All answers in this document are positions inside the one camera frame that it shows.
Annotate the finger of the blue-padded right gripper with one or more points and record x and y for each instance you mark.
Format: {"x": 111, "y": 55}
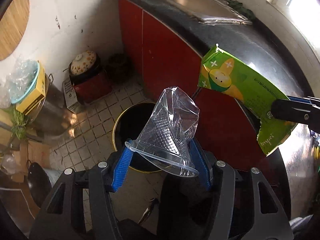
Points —
{"x": 297, "y": 112}
{"x": 308, "y": 99}

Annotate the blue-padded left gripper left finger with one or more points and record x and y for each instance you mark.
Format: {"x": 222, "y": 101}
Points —
{"x": 121, "y": 169}

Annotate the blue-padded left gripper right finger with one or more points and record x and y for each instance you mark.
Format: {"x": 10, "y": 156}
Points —
{"x": 201, "y": 163}

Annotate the clear plastic cup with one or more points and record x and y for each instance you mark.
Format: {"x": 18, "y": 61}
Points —
{"x": 165, "y": 137}

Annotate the green snack wrapper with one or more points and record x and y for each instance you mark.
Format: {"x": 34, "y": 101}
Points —
{"x": 222, "y": 72}

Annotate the black trash bin gold rim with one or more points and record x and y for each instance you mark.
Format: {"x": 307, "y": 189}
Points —
{"x": 128, "y": 127}

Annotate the red kitchen cabinet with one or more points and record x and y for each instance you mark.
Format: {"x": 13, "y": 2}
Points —
{"x": 163, "y": 59}

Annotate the black wok pan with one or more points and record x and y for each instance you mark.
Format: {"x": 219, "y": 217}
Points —
{"x": 38, "y": 183}

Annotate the large steel stockpot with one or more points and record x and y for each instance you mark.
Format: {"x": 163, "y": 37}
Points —
{"x": 50, "y": 117}

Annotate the white perforated metal box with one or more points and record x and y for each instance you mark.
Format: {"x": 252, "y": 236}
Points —
{"x": 71, "y": 99}

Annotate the dark brown clay jar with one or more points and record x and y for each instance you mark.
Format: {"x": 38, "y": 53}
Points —
{"x": 119, "y": 68}

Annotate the yellow cardboard box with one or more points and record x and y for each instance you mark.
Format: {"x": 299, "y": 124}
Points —
{"x": 35, "y": 93}

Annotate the green leafy vegetables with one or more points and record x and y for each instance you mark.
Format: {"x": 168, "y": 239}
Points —
{"x": 19, "y": 122}

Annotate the floral lid ceramic pot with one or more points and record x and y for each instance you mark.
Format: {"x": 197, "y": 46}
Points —
{"x": 83, "y": 67}

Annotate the green dish cloth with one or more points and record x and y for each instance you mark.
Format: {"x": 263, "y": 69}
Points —
{"x": 241, "y": 9}

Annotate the stainless steel sink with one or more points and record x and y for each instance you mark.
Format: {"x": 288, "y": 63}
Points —
{"x": 210, "y": 12}

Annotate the teal bowl with plastic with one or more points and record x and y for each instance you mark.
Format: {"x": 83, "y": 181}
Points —
{"x": 19, "y": 82}

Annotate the round wooden board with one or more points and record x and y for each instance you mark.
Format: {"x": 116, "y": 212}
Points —
{"x": 13, "y": 26}

